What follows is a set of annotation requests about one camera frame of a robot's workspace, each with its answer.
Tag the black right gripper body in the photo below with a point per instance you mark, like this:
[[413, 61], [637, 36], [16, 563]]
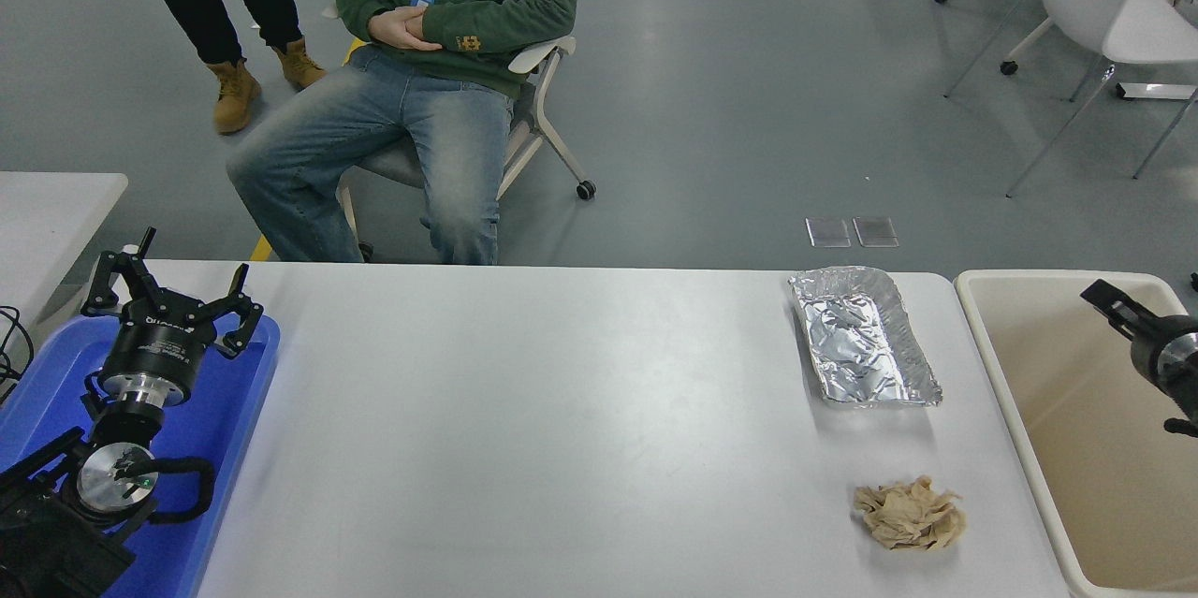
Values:
[[1149, 350]]

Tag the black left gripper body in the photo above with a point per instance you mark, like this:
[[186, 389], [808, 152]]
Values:
[[154, 350]]

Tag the silver foil tray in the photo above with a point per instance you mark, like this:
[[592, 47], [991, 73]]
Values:
[[856, 345]]

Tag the tan paper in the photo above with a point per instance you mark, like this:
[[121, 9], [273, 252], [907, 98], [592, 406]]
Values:
[[908, 514]]

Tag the person's right hand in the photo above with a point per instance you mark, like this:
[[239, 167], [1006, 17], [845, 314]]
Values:
[[388, 32]]

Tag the person's left hand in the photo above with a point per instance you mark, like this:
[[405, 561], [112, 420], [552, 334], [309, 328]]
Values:
[[421, 21]]

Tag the blue plastic tray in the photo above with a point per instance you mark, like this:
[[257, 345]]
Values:
[[234, 411]]

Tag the white side table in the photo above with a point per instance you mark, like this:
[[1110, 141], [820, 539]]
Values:
[[47, 224]]

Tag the large pale plastic bin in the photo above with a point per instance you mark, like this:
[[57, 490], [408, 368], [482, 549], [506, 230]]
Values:
[[1076, 448]]

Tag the white table foot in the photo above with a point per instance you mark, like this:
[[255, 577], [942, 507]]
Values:
[[1156, 91]]

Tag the metal floor plate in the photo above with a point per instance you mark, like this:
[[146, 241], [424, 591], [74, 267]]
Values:
[[876, 231], [828, 232]]

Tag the grey office chair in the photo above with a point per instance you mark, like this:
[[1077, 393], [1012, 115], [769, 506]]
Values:
[[538, 125]]

